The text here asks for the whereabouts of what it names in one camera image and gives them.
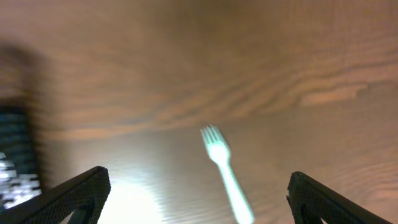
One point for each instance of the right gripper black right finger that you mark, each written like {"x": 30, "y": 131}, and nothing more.
{"x": 314, "y": 203}

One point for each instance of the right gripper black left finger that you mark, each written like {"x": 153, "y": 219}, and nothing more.
{"x": 82, "y": 198}

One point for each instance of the mint green plastic fork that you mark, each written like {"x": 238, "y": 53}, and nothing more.
{"x": 219, "y": 152}

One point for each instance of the dark green mesh basket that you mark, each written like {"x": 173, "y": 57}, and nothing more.
{"x": 19, "y": 170}

